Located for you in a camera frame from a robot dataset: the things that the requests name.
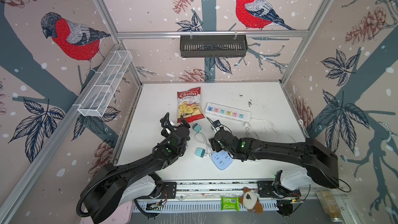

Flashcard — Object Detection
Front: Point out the white power cable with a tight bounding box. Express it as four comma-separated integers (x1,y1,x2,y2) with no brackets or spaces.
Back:
244,117,312,144

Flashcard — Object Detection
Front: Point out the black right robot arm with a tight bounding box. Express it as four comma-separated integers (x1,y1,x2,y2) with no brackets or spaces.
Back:
209,129,351,193

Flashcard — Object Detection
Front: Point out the pink tray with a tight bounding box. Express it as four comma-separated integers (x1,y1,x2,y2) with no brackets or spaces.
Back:
80,200,134,224

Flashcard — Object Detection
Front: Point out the red Chuba cassava chips bag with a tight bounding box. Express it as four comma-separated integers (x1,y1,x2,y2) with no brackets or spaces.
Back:
177,87,205,123

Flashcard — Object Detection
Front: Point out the blue square power socket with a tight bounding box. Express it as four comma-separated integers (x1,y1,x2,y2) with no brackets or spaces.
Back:
211,150,233,171

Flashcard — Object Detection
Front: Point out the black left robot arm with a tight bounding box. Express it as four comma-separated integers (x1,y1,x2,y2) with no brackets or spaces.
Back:
76,113,190,224

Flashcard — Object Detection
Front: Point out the brown white plush toy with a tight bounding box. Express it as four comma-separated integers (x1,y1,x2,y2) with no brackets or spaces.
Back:
238,187,263,214

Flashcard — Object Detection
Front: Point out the white long power strip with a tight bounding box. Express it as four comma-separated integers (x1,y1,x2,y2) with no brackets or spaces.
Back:
205,102,251,123

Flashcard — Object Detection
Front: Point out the black hanging wire basket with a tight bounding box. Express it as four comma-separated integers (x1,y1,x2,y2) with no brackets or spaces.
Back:
180,35,248,58

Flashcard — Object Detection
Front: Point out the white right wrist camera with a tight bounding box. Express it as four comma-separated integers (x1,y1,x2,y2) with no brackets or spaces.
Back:
211,120,222,132

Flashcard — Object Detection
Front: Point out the green wet wipes pack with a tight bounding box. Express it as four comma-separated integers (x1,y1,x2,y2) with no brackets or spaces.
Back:
221,197,239,212

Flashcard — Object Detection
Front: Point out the white coiled cable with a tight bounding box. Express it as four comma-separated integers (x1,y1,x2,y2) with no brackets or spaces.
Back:
194,131,215,156

